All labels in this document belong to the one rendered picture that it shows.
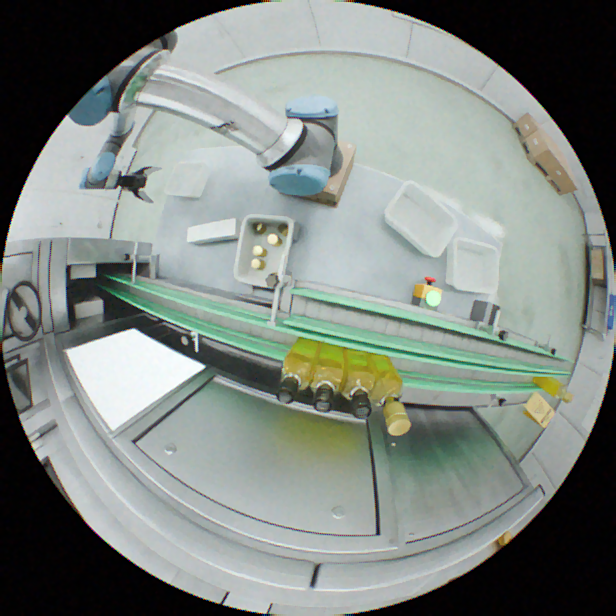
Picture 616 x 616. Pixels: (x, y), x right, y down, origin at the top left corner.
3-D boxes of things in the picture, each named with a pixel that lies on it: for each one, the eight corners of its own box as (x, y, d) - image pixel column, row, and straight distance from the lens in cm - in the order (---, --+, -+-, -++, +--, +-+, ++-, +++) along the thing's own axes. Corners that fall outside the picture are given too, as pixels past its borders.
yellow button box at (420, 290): (410, 303, 66) (419, 306, 59) (415, 281, 66) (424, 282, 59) (427, 307, 69) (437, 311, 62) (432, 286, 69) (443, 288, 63)
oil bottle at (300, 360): (299, 346, 52) (275, 389, 34) (303, 328, 50) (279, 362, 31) (318, 351, 52) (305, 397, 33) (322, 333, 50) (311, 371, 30)
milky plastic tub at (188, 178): (188, 168, 113) (176, 162, 108) (217, 168, 96) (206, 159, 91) (175, 199, 109) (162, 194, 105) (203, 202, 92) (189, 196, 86)
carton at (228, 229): (197, 230, 87) (187, 227, 83) (244, 222, 73) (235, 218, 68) (196, 244, 86) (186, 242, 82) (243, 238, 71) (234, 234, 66)
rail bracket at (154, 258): (161, 281, 99) (120, 284, 88) (165, 245, 98) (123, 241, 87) (167, 282, 95) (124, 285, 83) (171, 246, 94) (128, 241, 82)
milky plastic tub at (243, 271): (244, 280, 69) (232, 280, 61) (255, 221, 70) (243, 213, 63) (288, 288, 62) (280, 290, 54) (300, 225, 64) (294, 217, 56)
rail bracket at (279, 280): (276, 317, 51) (257, 328, 40) (286, 257, 49) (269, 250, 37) (286, 319, 50) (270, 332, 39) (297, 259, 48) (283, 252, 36)
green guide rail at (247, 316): (95, 268, 172) (87, 269, 170) (95, 267, 172) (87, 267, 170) (562, 372, 172) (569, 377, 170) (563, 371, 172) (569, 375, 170)
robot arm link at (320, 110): (340, 127, 60) (341, 89, 52) (335, 161, 50) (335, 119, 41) (298, 125, 62) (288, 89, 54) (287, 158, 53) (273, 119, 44)
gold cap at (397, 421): (386, 400, 31) (392, 418, 28) (406, 401, 32) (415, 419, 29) (379, 416, 33) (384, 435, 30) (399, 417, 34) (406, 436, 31)
